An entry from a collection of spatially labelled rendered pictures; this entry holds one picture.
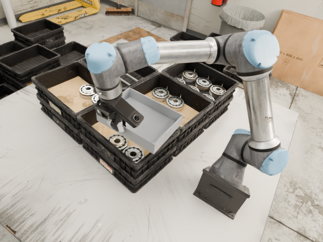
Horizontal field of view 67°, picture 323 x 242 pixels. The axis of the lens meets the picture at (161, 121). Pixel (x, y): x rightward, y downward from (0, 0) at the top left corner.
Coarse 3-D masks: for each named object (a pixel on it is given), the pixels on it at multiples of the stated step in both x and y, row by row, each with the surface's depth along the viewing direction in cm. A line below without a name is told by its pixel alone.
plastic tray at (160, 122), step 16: (128, 96) 106; (144, 96) 102; (96, 112) 92; (144, 112) 101; (160, 112) 102; (176, 112) 96; (128, 128) 93; (144, 128) 94; (160, 128) 95; (176, 128) 96; (144, 144) 86; (160, 144) 87
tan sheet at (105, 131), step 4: (96, 124) 124; (100, 124) 124; (96, 128) 122; (100, 128) 122; (104, 128) 122; (108, 128) 123; (100, 132) 120; (104, 132) 121; (108, 132) 121; (112, 132) 121; (116, 132) 121; (104, 136) 118; (108, 136) 119; (128, 140) 118; (128, 144) 117; (132, 144) 117; (136, 144) 117; (144, 152) 114; (148, 152) 115; (132, 156) 112
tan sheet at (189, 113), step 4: (148, 96) 145; (164, 104) 141; (184, 104) 144; (184, 108) 141; (188, 108) 141; (180, 112) 138; (184, 112) 138; (188, 112) 139; (192, 112) 139; (196, 112) 139; (184, 116) 136; (188, 116) 136; (192, 116) 137; (184, 120) 134; (188, 120) 134; (184, 124) 131
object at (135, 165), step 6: (90, 108) 117; (78, 114) 113; (84, 114) 114; (78, 120) 112; (84, 120) 111; (84, 126) 111; (90, 126) 109; (90, 132) 109; (96, 132) 107; (102, 138) 104; (168, 138) 109; (174, 138) 112; (108, 144) 103; (114, 150) 102; (120, 150) 101; (120, 156) 101; (126, 156) 99; (150, 156) 101; (126, 162) 99; (132, 162) 97; (138, 162) 98; (144, 162) 99; (138, 168) 98
